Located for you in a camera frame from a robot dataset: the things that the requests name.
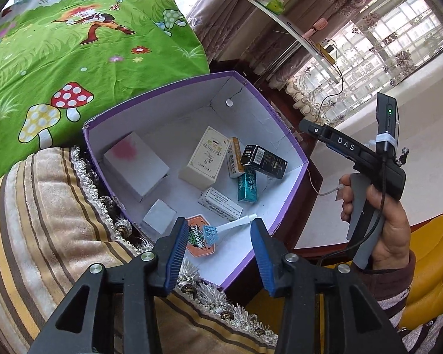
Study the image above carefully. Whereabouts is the pink-brown curtain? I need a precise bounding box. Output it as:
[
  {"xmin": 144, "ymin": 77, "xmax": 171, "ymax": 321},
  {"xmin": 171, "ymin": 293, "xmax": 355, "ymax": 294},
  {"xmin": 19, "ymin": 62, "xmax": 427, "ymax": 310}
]
[{"xmin": 186, "ymin": 0, "xmax": 355, "ymax": 89}]

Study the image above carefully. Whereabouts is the small white box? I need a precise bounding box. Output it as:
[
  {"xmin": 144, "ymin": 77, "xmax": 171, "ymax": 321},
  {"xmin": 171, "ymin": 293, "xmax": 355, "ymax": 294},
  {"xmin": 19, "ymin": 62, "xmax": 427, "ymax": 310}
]
[{"xmin": 143, "ymin": 199, "xmax": 178, "ymax": 235}]

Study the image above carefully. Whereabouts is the purple cardboard box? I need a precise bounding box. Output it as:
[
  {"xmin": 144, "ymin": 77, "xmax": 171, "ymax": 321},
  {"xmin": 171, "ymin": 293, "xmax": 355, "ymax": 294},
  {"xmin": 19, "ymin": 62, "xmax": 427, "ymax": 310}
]
[{"xmin": 82, "ymin": 70, "xmax": 310, "ymax": 291}]

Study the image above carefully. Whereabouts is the green tissue pack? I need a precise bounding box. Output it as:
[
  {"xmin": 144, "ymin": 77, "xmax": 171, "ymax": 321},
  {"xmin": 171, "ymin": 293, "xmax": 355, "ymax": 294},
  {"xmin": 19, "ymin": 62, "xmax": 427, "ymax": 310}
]
[{"xmin": 258, "ymin": 0, "xmax": 285, "ymax": 15}]

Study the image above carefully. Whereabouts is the white brush with blue head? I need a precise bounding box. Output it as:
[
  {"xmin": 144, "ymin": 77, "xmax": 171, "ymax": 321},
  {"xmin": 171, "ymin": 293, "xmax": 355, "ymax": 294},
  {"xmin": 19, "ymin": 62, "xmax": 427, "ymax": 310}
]
[{"xmin": 202, "ymin": 214, "xmax": 258, "ymax": 247}]

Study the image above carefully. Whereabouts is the person's right hand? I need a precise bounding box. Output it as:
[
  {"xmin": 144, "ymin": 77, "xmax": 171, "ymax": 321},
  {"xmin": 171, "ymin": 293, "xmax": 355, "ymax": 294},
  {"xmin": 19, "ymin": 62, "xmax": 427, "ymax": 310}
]
[{"xmin": 340, "ymin": 174, "xmax": 411, "ymax": 271}]

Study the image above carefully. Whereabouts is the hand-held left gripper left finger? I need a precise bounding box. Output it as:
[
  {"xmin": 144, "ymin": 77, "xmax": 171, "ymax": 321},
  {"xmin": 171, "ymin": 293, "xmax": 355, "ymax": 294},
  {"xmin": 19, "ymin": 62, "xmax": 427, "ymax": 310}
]
[{"xmin": 27, "ymin": 217, "xmax": 190, "ymax": 354}]

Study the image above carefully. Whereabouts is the black charger cable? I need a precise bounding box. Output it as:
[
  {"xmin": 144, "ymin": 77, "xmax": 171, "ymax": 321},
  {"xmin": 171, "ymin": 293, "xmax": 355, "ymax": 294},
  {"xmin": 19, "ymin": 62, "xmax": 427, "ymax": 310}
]
[{"xmin": 315, "ymin": 38, "xmax": 347, "ymax": 124}]

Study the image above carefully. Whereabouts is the person's right forearm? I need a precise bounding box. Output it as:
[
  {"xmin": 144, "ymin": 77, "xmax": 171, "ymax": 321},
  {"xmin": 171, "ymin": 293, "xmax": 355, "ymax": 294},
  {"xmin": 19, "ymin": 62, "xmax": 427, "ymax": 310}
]
[{"xmin": 365, "ymin": 251, "xmax": 443, "ymax": 354}]

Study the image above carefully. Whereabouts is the orange narrow box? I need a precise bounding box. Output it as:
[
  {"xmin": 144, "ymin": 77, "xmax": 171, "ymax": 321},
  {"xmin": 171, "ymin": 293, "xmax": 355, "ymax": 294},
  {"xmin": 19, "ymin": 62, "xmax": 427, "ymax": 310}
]
[{"xmin": 227, "ymin": 137, "xmax": 245, "ymax": 178}]

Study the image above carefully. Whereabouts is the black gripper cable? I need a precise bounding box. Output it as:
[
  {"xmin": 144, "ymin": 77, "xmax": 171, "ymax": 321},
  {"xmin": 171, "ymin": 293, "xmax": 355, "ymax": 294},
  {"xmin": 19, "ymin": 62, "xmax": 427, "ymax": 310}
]
[{"xmin": 315, "ymin": 147, "xmax": 388, "ymax": 268}]

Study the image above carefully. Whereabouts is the thin wire with white tag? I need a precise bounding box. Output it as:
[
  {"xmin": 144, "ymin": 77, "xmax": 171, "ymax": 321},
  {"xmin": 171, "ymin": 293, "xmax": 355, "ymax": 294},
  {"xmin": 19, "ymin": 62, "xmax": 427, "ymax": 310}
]
[{"xmin": 303, "ymin": 164, "xmax": 345, "ymax": 201}]

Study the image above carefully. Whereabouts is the black box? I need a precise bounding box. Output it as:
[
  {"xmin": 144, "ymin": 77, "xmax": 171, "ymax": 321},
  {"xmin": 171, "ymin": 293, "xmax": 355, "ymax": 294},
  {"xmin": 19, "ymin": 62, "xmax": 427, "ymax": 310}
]
[{"xmin": 241, "ymin": 145, "xmax": 289, "ymax": 180}]

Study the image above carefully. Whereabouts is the window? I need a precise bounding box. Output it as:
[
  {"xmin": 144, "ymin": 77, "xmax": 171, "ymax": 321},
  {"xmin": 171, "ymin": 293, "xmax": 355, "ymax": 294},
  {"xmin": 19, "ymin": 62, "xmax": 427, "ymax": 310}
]
[{"xmin": 351, "ymin": 0, "xmax": 443, "ymax": 89}]

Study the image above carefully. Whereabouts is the embroidered lace curtain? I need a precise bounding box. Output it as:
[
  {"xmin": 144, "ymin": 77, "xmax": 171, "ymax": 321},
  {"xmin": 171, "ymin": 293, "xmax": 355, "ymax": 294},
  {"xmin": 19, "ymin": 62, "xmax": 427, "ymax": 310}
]
[{"xmin": 266, "ymin": 5, "xmax": 443, "ymax": 128}]

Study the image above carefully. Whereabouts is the large beige box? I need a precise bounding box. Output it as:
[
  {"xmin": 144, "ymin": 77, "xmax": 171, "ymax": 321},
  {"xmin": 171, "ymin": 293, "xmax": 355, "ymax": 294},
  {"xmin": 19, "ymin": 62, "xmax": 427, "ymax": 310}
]
[{"xmin": 179, "ymin": 126, "xmax": 232, "ymax": 191}]

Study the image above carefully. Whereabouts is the white curved shelf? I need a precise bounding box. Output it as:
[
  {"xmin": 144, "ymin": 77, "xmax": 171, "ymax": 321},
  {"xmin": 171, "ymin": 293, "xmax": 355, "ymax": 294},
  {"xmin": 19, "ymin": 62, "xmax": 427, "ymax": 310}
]
[{"xmin": 241, "ymin": 0, "xmax": 342, "ymax": 83}]

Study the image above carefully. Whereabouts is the striped plush cushion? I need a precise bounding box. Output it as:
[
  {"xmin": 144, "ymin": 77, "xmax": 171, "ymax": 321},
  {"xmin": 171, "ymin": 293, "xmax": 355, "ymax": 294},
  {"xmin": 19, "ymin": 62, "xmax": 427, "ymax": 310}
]
[{"xmin": 0, "ymin": 145, "xmax": 281, "ymax": 354}]

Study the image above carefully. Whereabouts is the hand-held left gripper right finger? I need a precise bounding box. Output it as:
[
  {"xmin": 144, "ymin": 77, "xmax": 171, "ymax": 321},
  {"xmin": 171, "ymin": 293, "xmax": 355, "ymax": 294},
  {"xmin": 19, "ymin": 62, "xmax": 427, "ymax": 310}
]
[{"xmin": 250, "ymin": 217, "xmax": 407, "ymax": 354}]

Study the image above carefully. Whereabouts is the yellow sofa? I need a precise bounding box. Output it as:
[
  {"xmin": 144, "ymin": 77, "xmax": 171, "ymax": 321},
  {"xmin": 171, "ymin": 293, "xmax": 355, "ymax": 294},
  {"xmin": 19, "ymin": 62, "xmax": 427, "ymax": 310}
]
[{"xmin": 397, "ymin": 216, "xmax": 443, "ymax": 332}]

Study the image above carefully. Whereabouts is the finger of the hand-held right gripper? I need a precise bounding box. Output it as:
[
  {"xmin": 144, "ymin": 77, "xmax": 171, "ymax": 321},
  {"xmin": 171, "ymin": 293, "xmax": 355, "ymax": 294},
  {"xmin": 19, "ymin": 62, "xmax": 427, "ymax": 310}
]
[{"xmin": 299, "ymin": 119, "xmax": 333, "ymax": 145}]

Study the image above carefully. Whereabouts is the teal striped box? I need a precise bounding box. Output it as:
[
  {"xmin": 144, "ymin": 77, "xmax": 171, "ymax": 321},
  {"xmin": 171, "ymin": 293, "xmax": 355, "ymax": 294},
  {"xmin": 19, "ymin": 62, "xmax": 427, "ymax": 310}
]
[{"xmin": 237, "ymin": 167, "xmax": 260, "ymax": 203}]

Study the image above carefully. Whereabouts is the yellow charger box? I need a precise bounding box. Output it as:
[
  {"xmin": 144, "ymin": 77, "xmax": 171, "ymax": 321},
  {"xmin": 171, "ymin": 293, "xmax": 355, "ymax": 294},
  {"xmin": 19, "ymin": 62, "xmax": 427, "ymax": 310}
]
[{"xmin": 318, "ymin": 38, "xmax": 339, "ymax": 64}]

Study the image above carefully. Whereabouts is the orange basketball card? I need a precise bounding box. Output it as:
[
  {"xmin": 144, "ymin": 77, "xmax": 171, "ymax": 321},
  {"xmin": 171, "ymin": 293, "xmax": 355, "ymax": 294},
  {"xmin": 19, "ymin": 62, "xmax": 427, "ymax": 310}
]
[{"xmin": 184, "ymin": 214, "xmax": 218, "ymax": 258}]

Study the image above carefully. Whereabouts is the white box with blue print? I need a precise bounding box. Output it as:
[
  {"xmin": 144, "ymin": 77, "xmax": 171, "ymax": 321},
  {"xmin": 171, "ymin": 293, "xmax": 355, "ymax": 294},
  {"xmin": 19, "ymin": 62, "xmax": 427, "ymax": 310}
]
[{"xmin": 198, "ymin": 187, "xmax": 244, "ymax": 219}]

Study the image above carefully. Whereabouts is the white box with pink stain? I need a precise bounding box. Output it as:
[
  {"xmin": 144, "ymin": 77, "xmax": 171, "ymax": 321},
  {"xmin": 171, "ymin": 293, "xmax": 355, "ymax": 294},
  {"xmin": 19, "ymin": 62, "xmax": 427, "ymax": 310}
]
[{"xmin": 102, "ymin": 131, "xmax": 170, "ymax": 203}]

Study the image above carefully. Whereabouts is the printed green bedsheet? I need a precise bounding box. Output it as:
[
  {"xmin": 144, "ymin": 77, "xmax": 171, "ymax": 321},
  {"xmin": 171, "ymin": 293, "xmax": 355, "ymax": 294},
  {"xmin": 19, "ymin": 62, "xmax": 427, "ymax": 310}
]
[{"xmin": 0, "ymin": 0, "xmax": 212, "ymax": 189}]

